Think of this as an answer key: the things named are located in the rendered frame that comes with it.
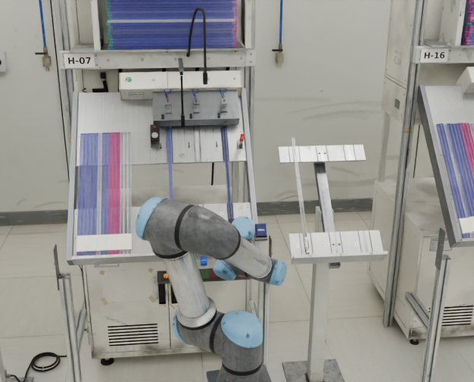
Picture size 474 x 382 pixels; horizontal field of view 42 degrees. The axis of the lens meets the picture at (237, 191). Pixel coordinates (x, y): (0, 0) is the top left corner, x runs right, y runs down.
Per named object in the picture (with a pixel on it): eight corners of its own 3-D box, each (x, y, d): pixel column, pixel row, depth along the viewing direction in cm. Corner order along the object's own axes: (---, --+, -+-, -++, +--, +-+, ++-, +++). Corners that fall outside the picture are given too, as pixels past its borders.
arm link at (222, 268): (239, 276, 181) (253, 244, 186) (207, 267, 187) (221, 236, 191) (247, 287, 188) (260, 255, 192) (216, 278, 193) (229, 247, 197)
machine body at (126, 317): (247, 361, 283) (249, 238, 260) (92, 371, 276) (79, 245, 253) (233, 289, 343) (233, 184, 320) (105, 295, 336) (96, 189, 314)
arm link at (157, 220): (217, 363, 180) (173, 227, 146) (175, 347, 186) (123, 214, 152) (237, 331, 187) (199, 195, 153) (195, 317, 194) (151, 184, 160)
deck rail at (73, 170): (74, 265, 226) (71, 260, 221) (69, 265, 226) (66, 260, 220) (80, 99, 255) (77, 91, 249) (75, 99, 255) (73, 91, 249)
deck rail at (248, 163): (258, 256, 233) (260, 251, 227) (253, 257, 233) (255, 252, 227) (244, 95, 262) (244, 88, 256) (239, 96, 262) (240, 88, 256)
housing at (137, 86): (239, 105, 261) (242, 86, 248) (122, 108, 256) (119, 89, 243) (238, 89, 264) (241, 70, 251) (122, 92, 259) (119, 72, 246)
